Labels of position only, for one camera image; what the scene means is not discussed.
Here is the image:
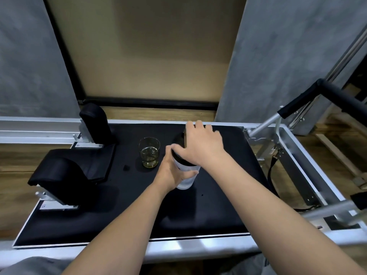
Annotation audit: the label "person's right hand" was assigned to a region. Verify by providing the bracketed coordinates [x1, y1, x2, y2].
[171, 120, 227, 169]

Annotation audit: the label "person's left hand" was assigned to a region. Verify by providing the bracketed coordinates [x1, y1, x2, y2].
[153, 146, 200, 194]

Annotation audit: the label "white bottle with black lid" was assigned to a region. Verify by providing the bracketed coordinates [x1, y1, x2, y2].
[171, 131, 201, 190]

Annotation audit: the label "black padded shoulder rest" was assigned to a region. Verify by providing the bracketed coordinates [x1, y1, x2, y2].
[79, 103, 114, 145]
[28, 156, 84, 205]

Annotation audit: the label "person's left forearm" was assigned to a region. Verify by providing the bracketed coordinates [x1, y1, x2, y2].
[62, 182, 172, 275]

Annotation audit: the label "person's right forearm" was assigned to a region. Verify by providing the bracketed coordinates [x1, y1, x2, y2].
[200, 152, 367, 275]

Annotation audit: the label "clear glass tumbler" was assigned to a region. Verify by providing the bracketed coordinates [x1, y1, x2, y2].
[138, 137, 161, 169]

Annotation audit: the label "black padded carriage mat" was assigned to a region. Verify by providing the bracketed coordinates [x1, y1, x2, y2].
[13, 123, 276, 247]

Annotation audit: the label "black padded headrest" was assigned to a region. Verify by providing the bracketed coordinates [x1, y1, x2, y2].
[43, 144, 117, 184]

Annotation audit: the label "black padded foot bar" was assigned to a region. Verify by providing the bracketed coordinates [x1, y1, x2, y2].
[248, 78, 367, 138]

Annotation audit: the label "silver bar with black grip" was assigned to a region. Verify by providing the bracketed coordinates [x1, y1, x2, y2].
[300, 192, 367, 227]

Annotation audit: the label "person's grey trousers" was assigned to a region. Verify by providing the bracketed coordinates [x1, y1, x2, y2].
[0, 253, 270, 275]

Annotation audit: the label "black strap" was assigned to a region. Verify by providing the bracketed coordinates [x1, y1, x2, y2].
[267, 155, 319, 213]

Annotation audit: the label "silver metal reformer frame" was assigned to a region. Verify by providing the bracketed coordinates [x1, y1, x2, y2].
[0, 116, 367, 264]

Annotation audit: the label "beige panel with black frame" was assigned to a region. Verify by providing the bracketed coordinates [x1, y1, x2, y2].
[42, 0, 249, 111]

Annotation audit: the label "wooden equipment frame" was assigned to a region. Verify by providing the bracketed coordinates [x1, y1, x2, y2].
[315, 83, 367, 190]

